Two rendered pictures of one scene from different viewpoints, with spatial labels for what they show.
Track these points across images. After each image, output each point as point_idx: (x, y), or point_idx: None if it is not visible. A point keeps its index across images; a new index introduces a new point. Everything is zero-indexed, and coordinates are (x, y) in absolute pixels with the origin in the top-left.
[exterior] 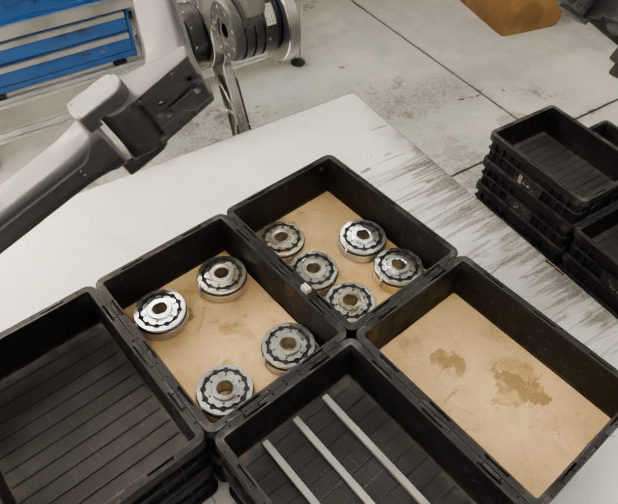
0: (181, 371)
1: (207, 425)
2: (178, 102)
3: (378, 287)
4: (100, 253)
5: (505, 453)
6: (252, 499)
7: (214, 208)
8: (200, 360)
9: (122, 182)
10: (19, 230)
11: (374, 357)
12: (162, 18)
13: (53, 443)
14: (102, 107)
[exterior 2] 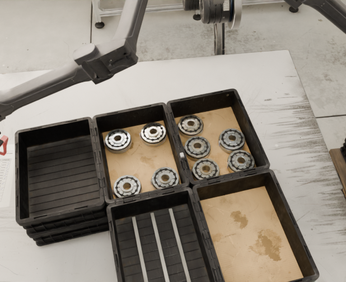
0: (115, 170)
1: (107, 199)
2: (118, 61)
3: (227, 168)
4: (113, 98)
5: (239, 273)
6: None
7: (177, 94)
8: (125, 169)
9: (139, 64)
10: (44, 94)
11: (195, 201)
12: (128, 19)
13: (51, 179)
14: (84, 57)
